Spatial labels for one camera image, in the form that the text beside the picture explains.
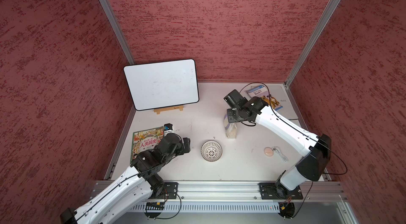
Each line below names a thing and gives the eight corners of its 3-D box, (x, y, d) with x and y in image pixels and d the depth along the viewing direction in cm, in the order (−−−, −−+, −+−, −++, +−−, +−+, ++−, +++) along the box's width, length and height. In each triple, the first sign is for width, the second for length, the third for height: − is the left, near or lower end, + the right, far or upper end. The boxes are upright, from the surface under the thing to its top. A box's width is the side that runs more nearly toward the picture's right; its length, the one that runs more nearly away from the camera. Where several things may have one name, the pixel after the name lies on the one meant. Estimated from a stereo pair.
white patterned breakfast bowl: (201, 162, 83) (200, 159, 80) (201, 143, 90) (201, 140, 87) (222, 162, 84) (222, 159, 81) (221, 143, 90) (221, 140, 87)
